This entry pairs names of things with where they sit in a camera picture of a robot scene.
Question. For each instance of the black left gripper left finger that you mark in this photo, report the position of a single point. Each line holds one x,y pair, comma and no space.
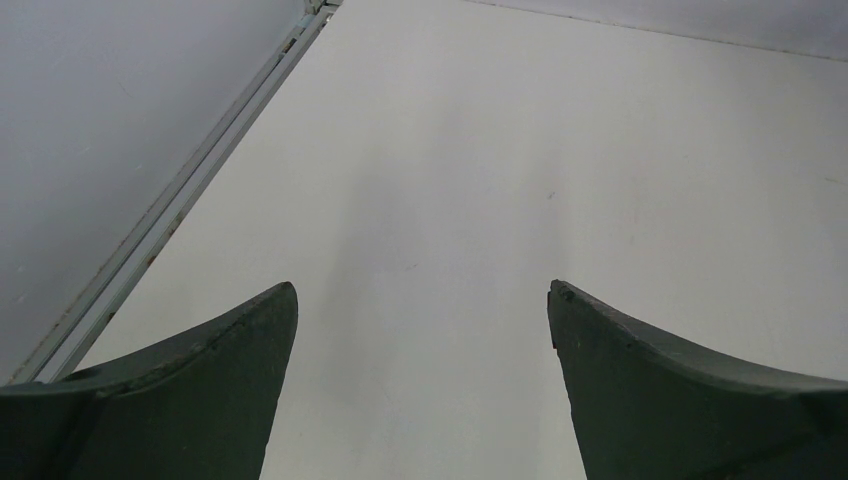
198,405

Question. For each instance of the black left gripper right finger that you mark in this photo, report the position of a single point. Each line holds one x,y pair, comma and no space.
648,404

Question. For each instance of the aluminium frame left rail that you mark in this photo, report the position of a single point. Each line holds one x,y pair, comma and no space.
111,111

